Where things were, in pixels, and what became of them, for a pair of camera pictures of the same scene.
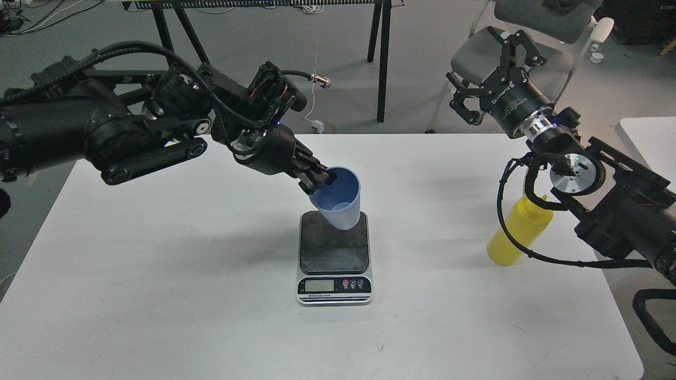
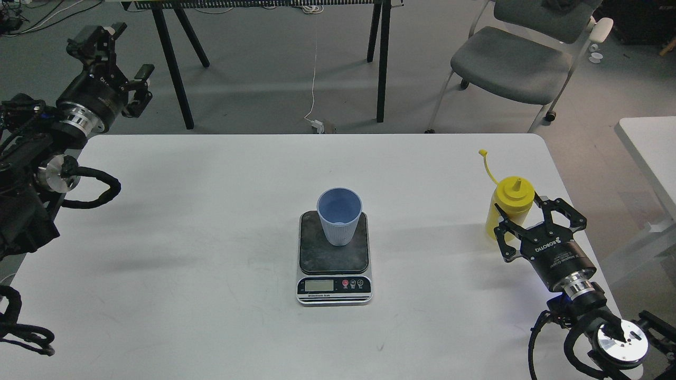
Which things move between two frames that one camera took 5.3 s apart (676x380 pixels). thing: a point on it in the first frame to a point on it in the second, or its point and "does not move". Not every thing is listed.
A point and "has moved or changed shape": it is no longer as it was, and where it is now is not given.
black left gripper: (271, 149) to (93, 100)
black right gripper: (510, 97) to (562, 264)
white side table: (655, 138) does not move
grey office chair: (553, 26) does not move
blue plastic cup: (339, 201) has moved or changed shape
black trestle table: (380, 7) does not move
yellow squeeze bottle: (527, 219) has moved or changed shape
